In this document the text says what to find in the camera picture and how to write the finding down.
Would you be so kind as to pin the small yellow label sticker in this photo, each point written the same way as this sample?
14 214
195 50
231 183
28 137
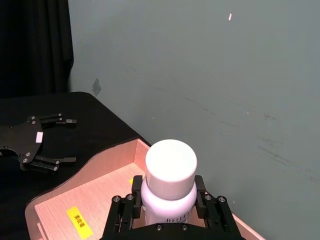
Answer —
131 181

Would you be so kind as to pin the large yellow label sticker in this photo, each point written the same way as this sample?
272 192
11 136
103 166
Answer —
79 221

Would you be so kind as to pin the white plastic bottle with cap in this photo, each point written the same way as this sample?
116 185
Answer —
170 175

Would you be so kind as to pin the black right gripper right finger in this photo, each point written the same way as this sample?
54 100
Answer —
201 200

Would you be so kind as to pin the black table cloth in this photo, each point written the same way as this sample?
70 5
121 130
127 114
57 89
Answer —
80 110

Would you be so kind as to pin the black curtain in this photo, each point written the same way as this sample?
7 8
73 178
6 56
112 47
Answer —
32 45

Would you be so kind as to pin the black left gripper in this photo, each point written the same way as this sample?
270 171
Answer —
22 138

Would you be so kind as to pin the shallow wooden tray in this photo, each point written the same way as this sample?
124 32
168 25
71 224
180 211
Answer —
100 197

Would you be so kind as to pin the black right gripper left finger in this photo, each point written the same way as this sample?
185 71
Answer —
137 197

